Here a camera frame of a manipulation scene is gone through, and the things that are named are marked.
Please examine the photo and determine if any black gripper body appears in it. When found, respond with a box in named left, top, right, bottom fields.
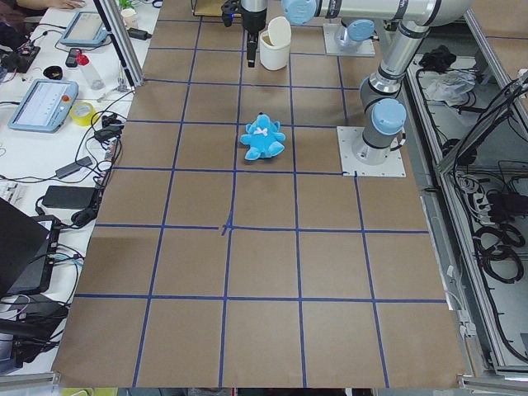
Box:
left=240, top=0, right=268, bottom=34

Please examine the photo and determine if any white trash can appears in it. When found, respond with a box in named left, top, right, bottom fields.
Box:
left=260, top=16, right=291, bottom=71

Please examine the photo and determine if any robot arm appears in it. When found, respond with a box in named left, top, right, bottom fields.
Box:
left=281, top=0, right=472, bottom=165

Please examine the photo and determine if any blue teddy bear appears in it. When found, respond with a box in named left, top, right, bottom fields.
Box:
left=240, top=113, right=285, bottom=161

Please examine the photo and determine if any white paper cup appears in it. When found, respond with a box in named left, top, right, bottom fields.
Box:
left=120, top=7, right=139, bottom=29

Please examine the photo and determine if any clear bottle red cap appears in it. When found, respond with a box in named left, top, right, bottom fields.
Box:
left=76, top=49, right=105, bottom=90

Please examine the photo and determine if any far blue teach pendant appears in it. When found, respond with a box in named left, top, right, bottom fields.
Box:
left=59, top=11, right=108, bottom=48

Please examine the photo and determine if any blue teach pendant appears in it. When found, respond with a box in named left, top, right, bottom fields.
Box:
left=59, top=11, right=108, bottom=48
left=7, top=79, right=78, bottom=133

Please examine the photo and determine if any black remote phone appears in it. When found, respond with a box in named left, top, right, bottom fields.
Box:
left=65, top=48, right=82, bottom=68

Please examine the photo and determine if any yellow tape roll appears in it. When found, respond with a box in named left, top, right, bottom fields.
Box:
left=69, top=101, right=96, bottom=126

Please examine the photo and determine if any crumpled white cloth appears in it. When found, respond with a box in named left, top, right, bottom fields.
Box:
left=424, top=71, right=476, bottom=106

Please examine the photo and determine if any near blue teach pendant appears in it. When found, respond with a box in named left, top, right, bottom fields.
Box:
left=7, top=79, right=78, bottom=133

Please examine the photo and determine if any black power adapter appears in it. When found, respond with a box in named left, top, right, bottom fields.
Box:
left=42, top=186, right=96, bottom=210

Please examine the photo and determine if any black laptop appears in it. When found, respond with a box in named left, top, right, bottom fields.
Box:
left=1, top=200, right=59, bottom=296

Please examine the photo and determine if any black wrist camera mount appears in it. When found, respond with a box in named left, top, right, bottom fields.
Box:
left=221, top=0, right=240, bottom=27

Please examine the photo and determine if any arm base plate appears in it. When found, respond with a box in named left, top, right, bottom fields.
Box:
left=323, top=19, right=375, bottom=57
left=337, top=126, right=406, bottom=177

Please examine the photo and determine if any aluminium frame post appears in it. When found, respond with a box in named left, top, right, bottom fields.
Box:
left=93, top=0, right=144, bottom=87

